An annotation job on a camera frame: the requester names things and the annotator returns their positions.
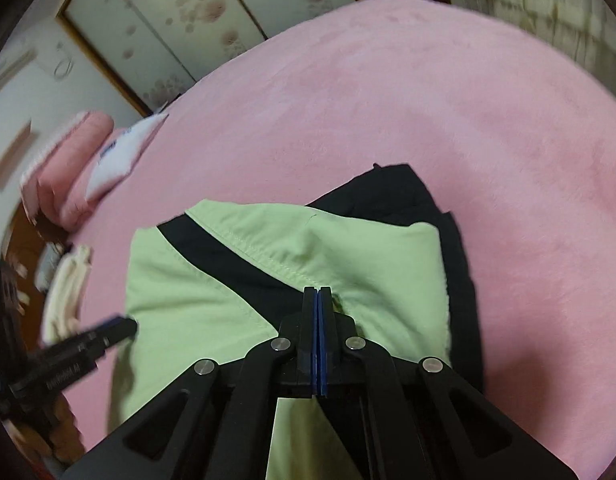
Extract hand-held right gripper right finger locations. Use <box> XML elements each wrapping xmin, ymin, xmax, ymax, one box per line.
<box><xmin>318</xmin><ymin>285</ymin><xmax>580</xmax><ymax>480</ymax></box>

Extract sofa with lace cover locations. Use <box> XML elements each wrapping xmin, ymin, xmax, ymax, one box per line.
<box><xmin>443</xmin><ymin>0</ymin><xmax>616</xmax><ymax>61</ymax></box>

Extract white printed pillow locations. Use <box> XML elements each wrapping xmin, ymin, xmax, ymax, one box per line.
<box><xmin>85</xmin><ymin>112</ymin><xmax>169</xmax><ymax>202</ymax></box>

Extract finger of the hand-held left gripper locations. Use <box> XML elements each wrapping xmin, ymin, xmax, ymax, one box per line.
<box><xmin>8</xmin><ymin>315</ymin><xmax>140</xmax><ymax>402</ymax></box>

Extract wooden headboard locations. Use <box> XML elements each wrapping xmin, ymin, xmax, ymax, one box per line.
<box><xmin>0</xmin><ymin>200</ymin><xmax>63</xmax><ymax>321</ymax></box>

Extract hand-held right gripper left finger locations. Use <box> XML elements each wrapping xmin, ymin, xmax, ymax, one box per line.
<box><xmin>62</xmin><ymin>286</ymin><xmax>317</xmax><ymax>480</ymax></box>

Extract folded white blanket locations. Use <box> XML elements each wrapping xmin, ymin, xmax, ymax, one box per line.
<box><xmin>40</xmin><ymin>244</ymin><xmax>94</xmax><ymax>347</ymax></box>

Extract folded pink quilt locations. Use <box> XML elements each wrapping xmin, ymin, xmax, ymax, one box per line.
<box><xmin>20</xmin><ymin>110</ymin><xmax>116</xmax><ymax>231</ymax></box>

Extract person's left hand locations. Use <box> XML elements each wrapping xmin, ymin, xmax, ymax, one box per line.
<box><xmin>12</xmin><ymin>394</ymin><xmax>88</xmax><ymax>466</ymax></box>

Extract grey patterned cloth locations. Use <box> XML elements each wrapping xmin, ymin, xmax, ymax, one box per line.
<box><xmin>36</xmin><ymin>244</ymin><xmax>63</xmax><ymax>292</ymax></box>

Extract green and black hooded jacket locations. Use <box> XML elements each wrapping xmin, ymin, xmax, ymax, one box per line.
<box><xmin>108</xmin><ymin>162</ymin><xmax>486</xmax><ymax>480</ymax></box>

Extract floral sliding wardrobe doors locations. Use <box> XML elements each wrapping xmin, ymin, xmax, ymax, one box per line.
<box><xmin>58</xmin><ymin>0</ymin><xmax>365</xmax><ymax>117</ymax></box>

